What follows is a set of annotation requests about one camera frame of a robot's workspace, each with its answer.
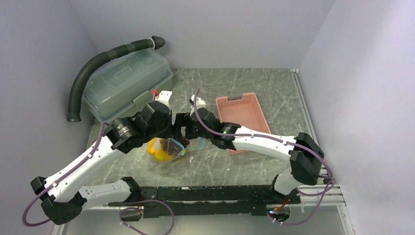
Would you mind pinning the dark red grape bunch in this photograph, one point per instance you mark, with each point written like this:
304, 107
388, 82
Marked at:
185, 142

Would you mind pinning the clear zip top bag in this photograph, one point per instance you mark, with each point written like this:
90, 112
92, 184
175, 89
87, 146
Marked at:
195, 145

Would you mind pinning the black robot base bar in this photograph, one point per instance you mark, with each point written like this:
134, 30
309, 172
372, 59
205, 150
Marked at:
211, 200

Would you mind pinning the yellow mango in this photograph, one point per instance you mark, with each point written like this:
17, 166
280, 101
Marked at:
163, 156

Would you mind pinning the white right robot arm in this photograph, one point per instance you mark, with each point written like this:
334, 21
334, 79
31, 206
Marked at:
304, 156

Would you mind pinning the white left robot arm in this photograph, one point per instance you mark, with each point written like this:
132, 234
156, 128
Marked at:
65, 194

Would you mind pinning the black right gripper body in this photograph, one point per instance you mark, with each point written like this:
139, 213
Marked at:
192, 131

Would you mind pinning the translucent green storage box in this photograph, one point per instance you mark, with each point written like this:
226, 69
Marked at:
123, 87

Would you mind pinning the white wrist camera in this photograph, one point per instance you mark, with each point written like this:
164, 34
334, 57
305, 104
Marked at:
162, 97
196, 103

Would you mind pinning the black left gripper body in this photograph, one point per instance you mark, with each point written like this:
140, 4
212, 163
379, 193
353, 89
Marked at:
163, 131

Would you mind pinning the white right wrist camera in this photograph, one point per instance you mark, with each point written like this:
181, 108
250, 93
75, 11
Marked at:
196, 103

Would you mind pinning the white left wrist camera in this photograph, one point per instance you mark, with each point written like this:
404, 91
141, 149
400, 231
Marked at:
162, 97

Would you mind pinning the yellow fruit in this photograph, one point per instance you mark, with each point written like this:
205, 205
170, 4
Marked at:
150, 147

